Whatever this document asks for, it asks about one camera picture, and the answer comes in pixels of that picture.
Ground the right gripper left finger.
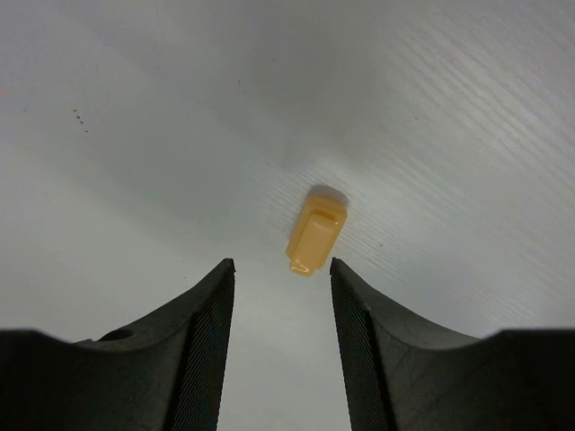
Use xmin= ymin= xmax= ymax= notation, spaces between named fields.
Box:
xmin=1 ymin=259 xmax=234 ymax=430

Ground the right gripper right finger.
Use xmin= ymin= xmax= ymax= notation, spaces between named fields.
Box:
xmin=330 ymin=259 xmax=574 ymax=430

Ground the orange marker cap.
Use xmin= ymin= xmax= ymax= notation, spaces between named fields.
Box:
xmin=286 ymin=185 xmax=349 ymax=277

